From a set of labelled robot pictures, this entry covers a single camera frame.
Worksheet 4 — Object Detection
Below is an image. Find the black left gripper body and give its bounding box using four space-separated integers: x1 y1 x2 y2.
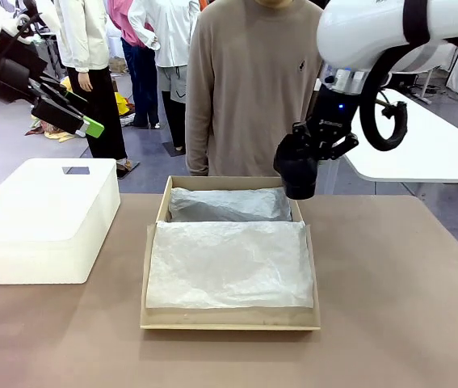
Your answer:
0 56 50 105

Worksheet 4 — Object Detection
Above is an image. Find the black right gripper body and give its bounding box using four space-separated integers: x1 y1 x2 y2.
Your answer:
305 86 362 145

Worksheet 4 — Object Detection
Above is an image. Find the white tissue paper sheet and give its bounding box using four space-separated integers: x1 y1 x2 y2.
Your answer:
145 186 315 311

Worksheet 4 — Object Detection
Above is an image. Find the tan cardboard shoe box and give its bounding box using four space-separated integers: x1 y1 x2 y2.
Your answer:
139 175 322 332

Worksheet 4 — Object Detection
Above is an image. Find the person's right forearm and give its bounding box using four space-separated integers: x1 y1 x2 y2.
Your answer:
185 96 216 177

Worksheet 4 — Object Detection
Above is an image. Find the white plastic storage box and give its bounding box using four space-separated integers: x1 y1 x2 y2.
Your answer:
0 157 122 285

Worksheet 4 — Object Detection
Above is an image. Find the patterned cloth pile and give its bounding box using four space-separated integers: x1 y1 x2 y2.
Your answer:
24 114 89 143

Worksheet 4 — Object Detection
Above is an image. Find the yellow cloth on floor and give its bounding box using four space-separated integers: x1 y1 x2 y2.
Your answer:
113 91 137 117

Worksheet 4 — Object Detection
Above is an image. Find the person in beige sweater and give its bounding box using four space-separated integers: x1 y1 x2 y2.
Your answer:
184 0 327 178

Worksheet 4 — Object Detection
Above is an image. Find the white side table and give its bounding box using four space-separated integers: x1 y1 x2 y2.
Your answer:
313 78 458 185

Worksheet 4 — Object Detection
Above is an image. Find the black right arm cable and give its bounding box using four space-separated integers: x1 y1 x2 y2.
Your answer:
359 34 458 154

